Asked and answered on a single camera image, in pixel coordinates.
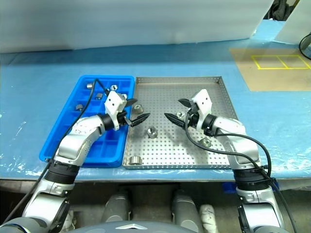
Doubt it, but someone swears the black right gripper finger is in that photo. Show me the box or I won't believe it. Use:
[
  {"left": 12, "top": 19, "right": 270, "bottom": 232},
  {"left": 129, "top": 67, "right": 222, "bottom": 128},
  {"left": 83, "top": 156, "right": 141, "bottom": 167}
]
[
  {"left": 178, "top": 98, "right": 195, "bottom": 108},
  {"left": 164, "top": 113, "right": 188, "bottom": 128}
]

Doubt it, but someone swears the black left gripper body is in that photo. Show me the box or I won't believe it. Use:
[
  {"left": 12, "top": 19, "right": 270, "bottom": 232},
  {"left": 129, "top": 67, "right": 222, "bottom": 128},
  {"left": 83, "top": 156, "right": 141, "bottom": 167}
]
[{"left": 117, "top": 99, "right": 134, "bottom": 127}]

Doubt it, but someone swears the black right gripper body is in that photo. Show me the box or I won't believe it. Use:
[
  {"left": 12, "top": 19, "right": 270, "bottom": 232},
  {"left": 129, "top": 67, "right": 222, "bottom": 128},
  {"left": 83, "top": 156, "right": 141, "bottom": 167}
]
[{"left": 186, "top": 103, "right": 201, "bottom": 128}]

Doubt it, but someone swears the blue compartment tray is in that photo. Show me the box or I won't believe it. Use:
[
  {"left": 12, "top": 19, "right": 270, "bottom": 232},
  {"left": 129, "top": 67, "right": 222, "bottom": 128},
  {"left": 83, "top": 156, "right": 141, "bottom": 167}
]
[{"left": 39, "top": 75, "right": 136, "bottom": 168}]

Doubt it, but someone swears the perforated metal tray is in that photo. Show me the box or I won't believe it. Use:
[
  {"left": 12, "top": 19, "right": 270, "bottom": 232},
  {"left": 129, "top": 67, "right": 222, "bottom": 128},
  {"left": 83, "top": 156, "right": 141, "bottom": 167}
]
[{"left": 122, "top": 76, "right": 240, "bottom": 170}]

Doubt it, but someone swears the large white foam board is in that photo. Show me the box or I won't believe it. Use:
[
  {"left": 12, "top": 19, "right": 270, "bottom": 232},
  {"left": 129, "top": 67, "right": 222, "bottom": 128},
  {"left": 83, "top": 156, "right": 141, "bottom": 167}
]
[{"left": 0, "top": 0, "right": 276, "bottom": 54}]

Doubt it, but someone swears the brown mat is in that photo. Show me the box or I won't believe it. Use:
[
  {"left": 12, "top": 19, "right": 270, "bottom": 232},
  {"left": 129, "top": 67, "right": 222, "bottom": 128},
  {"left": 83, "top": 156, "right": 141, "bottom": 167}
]
[{"left": 229, "top": 47, "right": 311, "bottom": 92}]

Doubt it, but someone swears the grey left robot leg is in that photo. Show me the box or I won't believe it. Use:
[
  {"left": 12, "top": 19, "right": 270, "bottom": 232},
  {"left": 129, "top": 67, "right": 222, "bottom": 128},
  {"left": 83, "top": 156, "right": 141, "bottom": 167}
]
[{"left": 102, "top": 188, "right": 133, "bottom": 223}]

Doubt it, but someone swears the grey robot leg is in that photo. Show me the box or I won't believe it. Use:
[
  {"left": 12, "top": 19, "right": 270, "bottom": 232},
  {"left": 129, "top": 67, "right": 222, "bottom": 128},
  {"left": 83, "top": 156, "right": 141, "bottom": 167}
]
[
  {"left": 102, "top": 188, "right": 133, "bottom": 223},
  {"left": 172, "top": 189, "right": 204, "bottom": 229}
]

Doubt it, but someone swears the grey right robot leg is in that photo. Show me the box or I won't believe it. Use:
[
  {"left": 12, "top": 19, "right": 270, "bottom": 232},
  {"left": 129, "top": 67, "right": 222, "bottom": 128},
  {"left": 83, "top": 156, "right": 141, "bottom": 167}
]
[{"left": 172, "top": 189, "right": 204, "bottom": 229}]

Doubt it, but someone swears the white robot foot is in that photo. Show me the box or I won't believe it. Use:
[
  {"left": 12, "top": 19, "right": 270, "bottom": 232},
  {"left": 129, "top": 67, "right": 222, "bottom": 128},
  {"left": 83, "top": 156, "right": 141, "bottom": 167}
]
[{"left": 199, "top": 203, "right": 216, "bottom": 225}]

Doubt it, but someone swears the grey robot torso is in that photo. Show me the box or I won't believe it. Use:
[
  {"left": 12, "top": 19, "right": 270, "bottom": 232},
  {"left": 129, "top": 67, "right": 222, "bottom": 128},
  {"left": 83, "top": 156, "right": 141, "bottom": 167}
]
[{"left": 77, "top": 219, "right": 189, "bottom": 233}]

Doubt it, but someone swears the small white panel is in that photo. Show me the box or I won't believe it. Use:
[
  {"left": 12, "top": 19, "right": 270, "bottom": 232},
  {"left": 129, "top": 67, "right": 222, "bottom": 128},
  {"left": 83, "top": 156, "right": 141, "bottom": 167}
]
[{"left": 274, "top": 7, "right": 311, "bottom": 46}]

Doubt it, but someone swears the dark background equipment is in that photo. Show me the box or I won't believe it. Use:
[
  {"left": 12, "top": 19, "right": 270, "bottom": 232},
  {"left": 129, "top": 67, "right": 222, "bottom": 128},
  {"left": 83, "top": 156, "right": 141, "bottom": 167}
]
[{"left": 263, "top": 0, "right": 296, "bottom": 21}]

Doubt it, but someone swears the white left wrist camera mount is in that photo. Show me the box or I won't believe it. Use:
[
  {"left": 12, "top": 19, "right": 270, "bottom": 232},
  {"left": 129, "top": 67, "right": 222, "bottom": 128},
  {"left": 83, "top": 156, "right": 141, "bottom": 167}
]
[{"left": 104, "top": 90, "right": 127, "bottom": 132}]

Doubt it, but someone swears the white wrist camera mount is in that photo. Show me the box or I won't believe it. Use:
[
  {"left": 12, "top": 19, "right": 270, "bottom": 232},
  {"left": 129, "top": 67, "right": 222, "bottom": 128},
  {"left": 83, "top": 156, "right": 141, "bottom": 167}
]
[
  {"left": 104, "top": 90, "right": 127, "bottom": 132},
  {"left": 190, "top": 89, "right": 214, "bottom": 131}
]

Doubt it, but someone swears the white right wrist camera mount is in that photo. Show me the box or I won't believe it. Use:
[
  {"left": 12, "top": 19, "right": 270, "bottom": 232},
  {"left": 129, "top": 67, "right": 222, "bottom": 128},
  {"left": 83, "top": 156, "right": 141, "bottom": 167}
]
[{"left": 190, "top": 89, "right": 214, "bottom": 131}]

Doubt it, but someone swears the thin black cable loop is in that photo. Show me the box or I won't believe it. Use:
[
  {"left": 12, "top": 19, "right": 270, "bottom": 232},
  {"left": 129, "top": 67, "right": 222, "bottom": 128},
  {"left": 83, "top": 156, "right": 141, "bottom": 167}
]
[{"left": 298, "top": 33, "right": 311, "bottom": 60}]

